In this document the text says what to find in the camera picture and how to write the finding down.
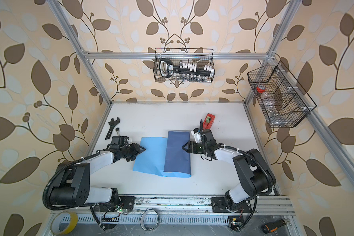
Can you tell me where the yellow tape roll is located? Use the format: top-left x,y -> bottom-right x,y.
50,211 -> 78,236

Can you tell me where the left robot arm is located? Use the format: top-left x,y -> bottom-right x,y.
42,136 -> 146,210

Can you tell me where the orange black screwdriver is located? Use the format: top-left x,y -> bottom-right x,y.
261,219 -> 290,234

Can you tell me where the black socket set tool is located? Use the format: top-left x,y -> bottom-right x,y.
157,59 -> 215,78

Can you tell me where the back wire basket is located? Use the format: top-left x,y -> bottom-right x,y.
153,47 -> 215,83

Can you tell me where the black adjustable wrench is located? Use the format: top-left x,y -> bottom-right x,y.
105,117 -> 121,140

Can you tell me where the light blue wrapping paper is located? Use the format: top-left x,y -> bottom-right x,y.
133,131 -> 192,178

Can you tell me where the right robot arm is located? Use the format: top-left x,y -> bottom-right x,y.
182,128 -> 276,212

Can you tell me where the red white object in basket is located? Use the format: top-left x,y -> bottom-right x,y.
256,84 -> 266,94

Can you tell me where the red tape dispenser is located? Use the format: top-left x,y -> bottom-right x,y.
203,113 -> 215,129

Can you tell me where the right wire basket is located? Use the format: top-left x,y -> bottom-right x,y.
247,62 -> 317,128

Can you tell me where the wire basket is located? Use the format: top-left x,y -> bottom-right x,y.
247,62 -> 317,128
153,47 -> 215,83

